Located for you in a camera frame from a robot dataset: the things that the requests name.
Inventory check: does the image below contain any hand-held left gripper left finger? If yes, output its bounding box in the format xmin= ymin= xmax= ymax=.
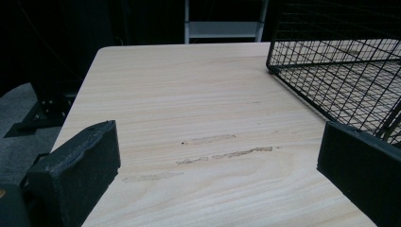
xmin=20 ymin=119 xmax=122 ymax=227

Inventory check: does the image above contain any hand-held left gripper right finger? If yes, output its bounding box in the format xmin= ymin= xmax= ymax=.
xmin=316 ymin=121 xmax=401 ymax=227

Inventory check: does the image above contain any black metal stand base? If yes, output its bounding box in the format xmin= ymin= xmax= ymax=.
xmin=3 ymin=79 xmax=79 ymax=139

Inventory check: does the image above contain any black wire basket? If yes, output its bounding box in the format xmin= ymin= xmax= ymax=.
xmin=265 ymin=0 xmax=401 ymax=147

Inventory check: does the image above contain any white metal shelf frame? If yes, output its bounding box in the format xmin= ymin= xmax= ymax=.
xmin=183 ymin=0 xmax=270 ymax=45

